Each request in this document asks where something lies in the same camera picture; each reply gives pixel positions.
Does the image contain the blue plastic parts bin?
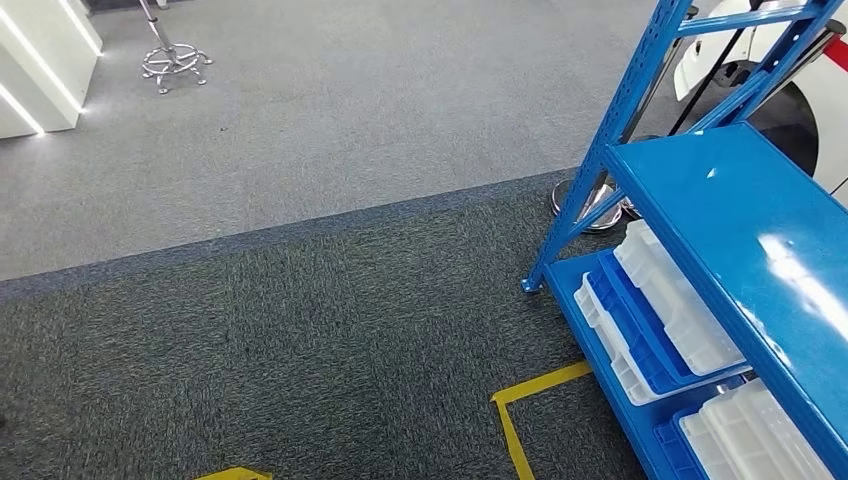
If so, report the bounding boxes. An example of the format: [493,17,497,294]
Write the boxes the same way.
[652,407,710,480]
[586,250,698,396]

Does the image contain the black stanchion belt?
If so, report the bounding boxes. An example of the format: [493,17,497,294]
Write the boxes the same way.
[667,0,760,136]

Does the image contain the grey metal bar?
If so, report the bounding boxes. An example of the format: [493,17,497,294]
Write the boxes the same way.
[549,5,700,234]

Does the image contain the blue metal shelf rack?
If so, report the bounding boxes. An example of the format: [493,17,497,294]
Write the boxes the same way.
[521,0,848,480]

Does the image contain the white car with red stripe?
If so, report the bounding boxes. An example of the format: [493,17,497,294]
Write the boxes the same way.
[674,0,848,208]

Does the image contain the white lit stepped plinth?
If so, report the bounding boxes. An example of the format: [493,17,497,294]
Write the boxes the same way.
[0,0,105,140]

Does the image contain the chrome stanchion post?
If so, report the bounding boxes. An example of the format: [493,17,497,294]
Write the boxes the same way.
[621,18,848,221]

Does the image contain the chrome castor stool base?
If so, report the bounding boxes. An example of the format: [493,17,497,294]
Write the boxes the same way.
[137,0,215,95]

